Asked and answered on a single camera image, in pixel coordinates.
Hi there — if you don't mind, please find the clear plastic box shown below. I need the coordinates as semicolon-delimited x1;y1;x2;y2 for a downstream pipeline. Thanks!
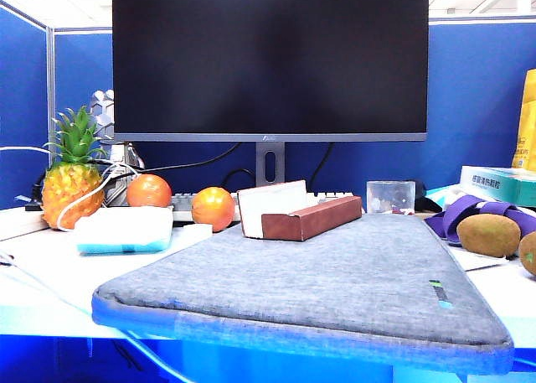
366;180;416;215

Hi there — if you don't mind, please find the black round object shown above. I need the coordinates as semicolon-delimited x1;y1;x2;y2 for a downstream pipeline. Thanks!
404;179;443;213

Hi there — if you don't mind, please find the orange fruit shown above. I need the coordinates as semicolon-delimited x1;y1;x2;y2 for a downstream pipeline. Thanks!
191;186;236;233
126;173;173;209

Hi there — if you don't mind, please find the white paper sheet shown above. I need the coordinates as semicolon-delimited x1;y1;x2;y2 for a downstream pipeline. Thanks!
446;244;521;273

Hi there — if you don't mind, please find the white cable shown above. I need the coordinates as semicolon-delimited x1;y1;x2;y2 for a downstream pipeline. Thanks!
0;248;182;383
0;145;58;157
55;162;140;232

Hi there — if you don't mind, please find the white teal medicine box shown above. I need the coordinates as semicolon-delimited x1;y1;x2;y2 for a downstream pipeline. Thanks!
459;165;536;208

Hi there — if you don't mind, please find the white teal packet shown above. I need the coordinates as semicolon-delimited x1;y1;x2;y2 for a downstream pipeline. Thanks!
425;184;466;211

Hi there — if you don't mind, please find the grey monitor stand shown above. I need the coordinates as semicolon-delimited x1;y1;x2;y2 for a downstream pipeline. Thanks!
255;142;286;188

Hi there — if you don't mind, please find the brown kiwi fruit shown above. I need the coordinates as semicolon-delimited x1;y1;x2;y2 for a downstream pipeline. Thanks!
456;213;523;259
518;230;536;277

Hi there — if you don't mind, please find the grey partition post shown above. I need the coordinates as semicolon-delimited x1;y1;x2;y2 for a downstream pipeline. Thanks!
45;26;57;166

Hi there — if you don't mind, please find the black cable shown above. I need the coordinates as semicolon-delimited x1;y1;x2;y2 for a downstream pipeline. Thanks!
316;142;336;181
104;142;244;179
220;168;257;189

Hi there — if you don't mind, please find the white power strip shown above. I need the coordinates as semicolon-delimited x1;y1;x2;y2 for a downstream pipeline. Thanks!
0;206;49;241

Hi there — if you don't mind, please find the plastic pineapple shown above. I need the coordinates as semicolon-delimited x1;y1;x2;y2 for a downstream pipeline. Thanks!
41;105;108;230

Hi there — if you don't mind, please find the purple strap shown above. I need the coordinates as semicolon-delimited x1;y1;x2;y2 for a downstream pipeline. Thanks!
423;194;536;246

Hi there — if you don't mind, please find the black plug adapter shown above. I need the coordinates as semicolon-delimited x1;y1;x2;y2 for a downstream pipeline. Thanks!
23;180;48;212

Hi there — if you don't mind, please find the grey laptop sleeve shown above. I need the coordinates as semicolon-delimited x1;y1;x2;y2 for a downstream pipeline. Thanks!
90;213;515;375

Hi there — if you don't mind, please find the white grey keyboard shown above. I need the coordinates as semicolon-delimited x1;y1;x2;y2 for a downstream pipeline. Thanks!
170;189;355;224

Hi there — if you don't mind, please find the yellow bag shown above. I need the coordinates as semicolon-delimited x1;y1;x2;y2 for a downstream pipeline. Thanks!
510;68;536;173

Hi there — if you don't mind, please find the black computer monitor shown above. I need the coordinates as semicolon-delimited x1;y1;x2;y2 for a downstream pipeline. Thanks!
111;0;430;143

